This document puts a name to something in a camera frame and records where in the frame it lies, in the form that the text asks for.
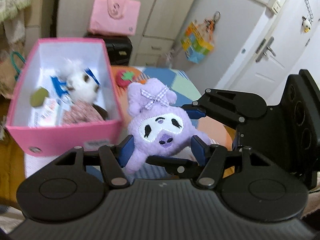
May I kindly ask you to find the purple plush toy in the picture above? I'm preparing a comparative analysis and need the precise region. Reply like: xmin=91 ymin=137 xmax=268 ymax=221
xmin=125 ymin=78 xmax=217 ymax=173

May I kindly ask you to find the pink floral cloth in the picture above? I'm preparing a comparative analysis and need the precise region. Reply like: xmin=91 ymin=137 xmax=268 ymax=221
xmin=62 ymin=100 xmax=105 ymax=125

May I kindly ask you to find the white tissue pack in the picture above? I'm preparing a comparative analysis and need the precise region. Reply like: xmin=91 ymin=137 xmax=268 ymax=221
xmin=29 ymin=98 xmax=62 ymax=127

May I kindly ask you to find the strawberry soft pad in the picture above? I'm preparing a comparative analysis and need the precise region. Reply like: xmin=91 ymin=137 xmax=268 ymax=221
xmin=116 ymin=70 xmax=135 ymax=88

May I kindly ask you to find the white fluffy plush toy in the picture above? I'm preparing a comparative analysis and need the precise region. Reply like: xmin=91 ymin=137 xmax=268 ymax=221
xmin=56 ymin=59 xmax=100 ymax=105

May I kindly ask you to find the green egg-shaped soft toy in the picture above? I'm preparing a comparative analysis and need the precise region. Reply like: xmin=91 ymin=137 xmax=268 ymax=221
xmin=29 ymin=87 xmax=49 ymax=107

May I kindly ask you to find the patchwork table cover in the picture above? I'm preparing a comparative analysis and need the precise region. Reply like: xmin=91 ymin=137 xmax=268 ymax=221
xmin=23 ymin=65 xmax=234 ymax=181

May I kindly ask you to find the colourful hanging gift bag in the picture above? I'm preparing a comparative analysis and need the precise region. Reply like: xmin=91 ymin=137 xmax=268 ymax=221
xmin=181 ymin=11 xmax=221 ymax=63

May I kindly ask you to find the pink storage box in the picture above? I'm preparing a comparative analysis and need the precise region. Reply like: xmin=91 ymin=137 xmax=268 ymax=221
xmin=6 ymin=37 xmax=123 ymax=157

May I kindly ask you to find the white door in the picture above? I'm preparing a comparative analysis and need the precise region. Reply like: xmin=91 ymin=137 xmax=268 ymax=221
xmin=216 ymin=0 xmax=319 ymax=102

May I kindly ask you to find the black suitcase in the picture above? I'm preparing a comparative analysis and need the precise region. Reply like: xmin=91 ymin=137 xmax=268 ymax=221
xmin=84 ymin=33 xmax=132 ymax=66

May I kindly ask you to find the small plush door charm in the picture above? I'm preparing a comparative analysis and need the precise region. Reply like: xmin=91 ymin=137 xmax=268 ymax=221
xmin=302 ymin=0 xmax=314 ymax=33

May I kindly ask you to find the beige wardrobe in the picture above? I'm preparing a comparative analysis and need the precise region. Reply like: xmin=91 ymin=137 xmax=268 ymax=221
xmin=56 ymin=0 xmax=194 ymax=66

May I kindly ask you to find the pink tote bag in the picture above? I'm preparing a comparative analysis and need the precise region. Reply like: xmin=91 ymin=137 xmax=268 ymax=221
xmin=87 ymin=0 xmax=141 ymax=36

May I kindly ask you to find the brown paper bag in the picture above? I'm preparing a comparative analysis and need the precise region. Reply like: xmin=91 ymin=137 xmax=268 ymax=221
xmin=1 ymin=42 xmax=25 ymax=99

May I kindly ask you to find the silver door handle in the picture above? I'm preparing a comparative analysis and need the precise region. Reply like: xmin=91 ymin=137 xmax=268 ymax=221
xmin=255 ymin=36 xmax=276 ymax=63

